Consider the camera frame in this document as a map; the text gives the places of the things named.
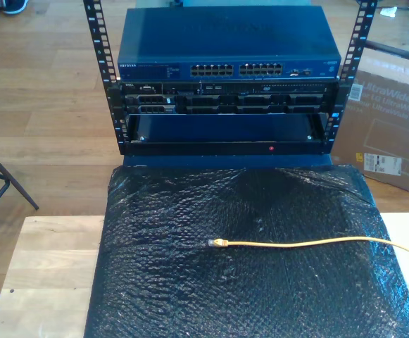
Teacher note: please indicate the black rack shelf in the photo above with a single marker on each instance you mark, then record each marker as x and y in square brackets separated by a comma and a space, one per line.
[225, 128]

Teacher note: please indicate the black rack server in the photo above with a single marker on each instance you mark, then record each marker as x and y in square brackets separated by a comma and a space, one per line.
[225, 102]

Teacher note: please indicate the black bubble-wrap mat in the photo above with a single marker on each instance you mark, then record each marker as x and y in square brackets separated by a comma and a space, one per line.
[225, 299]

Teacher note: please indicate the brown cardboard monitor box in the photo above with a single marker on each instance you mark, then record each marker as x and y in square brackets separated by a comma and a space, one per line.
[383, 116]

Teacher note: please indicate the black metal bar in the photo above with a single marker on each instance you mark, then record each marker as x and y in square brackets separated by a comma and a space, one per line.
[401, 53]

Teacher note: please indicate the white crumpled paper scrap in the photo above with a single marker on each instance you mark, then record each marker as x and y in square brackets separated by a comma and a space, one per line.
[388, 12]

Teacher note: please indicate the person's shoe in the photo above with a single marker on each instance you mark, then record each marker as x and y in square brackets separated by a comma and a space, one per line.
[15, 6]

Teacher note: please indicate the blue rack base plate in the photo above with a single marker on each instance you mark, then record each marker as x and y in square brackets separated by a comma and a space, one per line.
[225, 162]

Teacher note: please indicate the blue network switch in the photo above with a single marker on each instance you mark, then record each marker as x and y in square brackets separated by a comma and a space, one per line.
[225, 35]

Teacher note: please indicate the black perforated rack post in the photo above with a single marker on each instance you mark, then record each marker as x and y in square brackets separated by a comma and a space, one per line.
[360, 28]
[98, 31]

